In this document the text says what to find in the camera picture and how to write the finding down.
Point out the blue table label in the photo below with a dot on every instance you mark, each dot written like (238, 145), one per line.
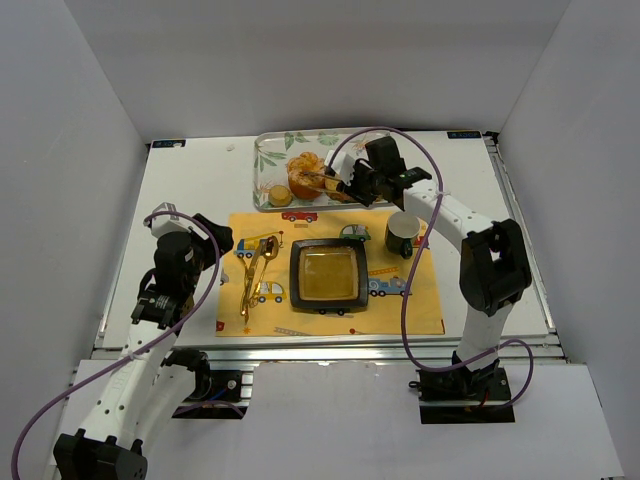
(168, 143)
(464, 134)

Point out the dark green mug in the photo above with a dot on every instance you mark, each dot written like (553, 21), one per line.
(402, 229)

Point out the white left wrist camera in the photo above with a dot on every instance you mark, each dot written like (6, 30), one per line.
(164, 221)

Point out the black square plate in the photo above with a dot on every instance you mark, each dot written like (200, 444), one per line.
(328, 275)

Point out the yellow vehicle-print placemat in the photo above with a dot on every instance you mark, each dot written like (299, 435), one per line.
(397, 293)

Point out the gold fork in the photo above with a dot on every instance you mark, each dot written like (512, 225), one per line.
(246, 290)

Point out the white leaf-print tray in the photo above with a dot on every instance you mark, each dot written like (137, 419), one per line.
(273, 151)

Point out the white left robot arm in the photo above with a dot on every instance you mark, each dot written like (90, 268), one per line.
(150, 380)

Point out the aluminium table frame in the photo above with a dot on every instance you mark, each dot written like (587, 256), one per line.
(214, 176)

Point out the small round yellow cake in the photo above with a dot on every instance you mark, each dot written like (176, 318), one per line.
(280, 196)

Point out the large orange sugared bun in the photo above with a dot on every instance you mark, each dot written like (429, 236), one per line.
(306, 176)

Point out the gold spoon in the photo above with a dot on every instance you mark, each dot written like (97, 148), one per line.
(267, 251)

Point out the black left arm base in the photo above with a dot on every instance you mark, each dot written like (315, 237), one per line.
(218, 393)

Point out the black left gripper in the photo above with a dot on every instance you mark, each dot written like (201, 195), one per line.
(215, 238)

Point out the blue right table label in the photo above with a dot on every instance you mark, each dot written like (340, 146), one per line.
(464, 134)

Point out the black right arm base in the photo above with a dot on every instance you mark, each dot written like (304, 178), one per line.
(459, 397)

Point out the blue left table label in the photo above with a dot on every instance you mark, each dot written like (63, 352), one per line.
(168, 143)

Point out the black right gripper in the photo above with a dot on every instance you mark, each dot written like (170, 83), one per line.
(356, 181)

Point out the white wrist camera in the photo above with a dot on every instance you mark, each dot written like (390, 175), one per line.
(340, 165)
(164, 221)

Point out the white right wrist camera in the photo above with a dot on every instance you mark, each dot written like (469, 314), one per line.
(340, 165)

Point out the herb bread slice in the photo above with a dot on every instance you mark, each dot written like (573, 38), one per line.
(331, 186)

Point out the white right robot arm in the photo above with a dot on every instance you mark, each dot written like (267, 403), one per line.
(494, 269)

